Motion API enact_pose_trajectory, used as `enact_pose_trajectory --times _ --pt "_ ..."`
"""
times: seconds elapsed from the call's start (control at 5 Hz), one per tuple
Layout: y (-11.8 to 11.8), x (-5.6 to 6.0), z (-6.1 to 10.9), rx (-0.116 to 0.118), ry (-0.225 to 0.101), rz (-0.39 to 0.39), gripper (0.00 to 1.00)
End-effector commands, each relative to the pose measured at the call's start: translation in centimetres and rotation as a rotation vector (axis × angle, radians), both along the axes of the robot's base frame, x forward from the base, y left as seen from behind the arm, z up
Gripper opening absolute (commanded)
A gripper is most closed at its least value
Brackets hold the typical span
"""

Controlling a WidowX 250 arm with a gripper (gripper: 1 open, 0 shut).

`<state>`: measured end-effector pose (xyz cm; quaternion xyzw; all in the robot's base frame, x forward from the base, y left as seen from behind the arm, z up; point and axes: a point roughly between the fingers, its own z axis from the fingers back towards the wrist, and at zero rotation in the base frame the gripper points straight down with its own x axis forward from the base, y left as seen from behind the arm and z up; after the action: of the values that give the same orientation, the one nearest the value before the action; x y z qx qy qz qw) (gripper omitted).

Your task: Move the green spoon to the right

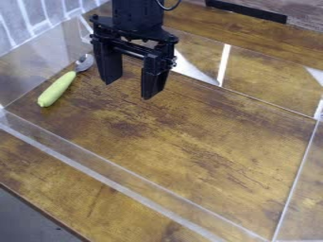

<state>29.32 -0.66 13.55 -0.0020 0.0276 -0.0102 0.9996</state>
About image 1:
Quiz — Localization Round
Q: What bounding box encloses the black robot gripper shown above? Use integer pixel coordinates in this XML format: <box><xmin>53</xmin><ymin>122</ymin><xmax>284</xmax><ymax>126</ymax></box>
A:
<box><xmin>89</xmin><ymin>15</ymin><xmax>177</xmax><ymax>100</ymax></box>

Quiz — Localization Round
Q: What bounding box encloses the green handled metal spoon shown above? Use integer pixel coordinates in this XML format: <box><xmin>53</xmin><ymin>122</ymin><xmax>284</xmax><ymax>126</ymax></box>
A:
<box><xmin>36</xmin><ymin>54</ymin><xmax>94</xmax><ymax>108</ymax></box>

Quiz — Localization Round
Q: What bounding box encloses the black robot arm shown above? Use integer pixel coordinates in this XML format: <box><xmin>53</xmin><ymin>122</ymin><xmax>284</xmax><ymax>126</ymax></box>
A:
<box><xmin>89</xmin><ymin>0</ymin><xmax>179</xmax><ymax>99</ymax></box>

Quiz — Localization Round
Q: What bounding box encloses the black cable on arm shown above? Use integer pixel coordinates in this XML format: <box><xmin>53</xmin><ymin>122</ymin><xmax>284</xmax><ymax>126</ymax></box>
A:
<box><xmin>153</xmin><ymin>0</ymin><xmax>184</xmax><ymax>11</ymax></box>

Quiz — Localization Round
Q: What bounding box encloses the clear acrylic enclosure wall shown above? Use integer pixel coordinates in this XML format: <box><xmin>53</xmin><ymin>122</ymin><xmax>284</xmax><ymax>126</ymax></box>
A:
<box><xmin>0</xmin><ymin>1</ymin><xmax>323</xmax><ymax>242</ymax></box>

